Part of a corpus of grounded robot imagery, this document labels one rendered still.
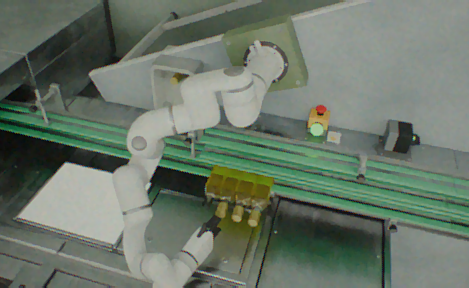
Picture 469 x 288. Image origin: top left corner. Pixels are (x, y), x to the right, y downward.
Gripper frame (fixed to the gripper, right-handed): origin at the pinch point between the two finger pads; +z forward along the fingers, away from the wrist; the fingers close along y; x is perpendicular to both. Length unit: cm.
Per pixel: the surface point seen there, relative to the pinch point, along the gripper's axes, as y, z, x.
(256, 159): 6.0, 30.1, 1.1
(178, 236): -12.6, -2.9, 13.8
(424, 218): -3, 44, -60
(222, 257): -12.5, -1.9, -4.3
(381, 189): 6, 40, -43
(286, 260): -16.0, 11.1, -23.0
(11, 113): 4, 0, 104
